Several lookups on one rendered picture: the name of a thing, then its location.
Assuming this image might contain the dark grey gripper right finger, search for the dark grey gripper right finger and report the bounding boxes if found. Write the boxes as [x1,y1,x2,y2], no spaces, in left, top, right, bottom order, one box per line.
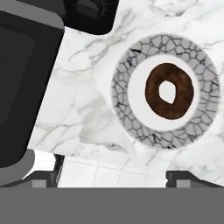
[165,170,223,189]

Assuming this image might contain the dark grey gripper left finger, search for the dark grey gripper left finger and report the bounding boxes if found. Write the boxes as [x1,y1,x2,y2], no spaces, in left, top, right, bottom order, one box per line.
[2,171,59,189]

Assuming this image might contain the dark brown bagel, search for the dark brown bagel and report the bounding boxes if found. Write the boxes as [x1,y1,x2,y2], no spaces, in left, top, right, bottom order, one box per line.
[144,62,195,121]

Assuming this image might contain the white plate with grey crackle rim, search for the white plate with grey crackle rim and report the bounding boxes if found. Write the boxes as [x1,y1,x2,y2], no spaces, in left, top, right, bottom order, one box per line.
[110,32,222,151]

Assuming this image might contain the black toaster oven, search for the black toaster oven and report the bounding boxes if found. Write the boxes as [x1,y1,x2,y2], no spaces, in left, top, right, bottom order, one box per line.
[0,0,66,187]

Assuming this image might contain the black round appliance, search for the black round appliance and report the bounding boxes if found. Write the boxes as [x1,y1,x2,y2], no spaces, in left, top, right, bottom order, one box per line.
[62,0,121,36]

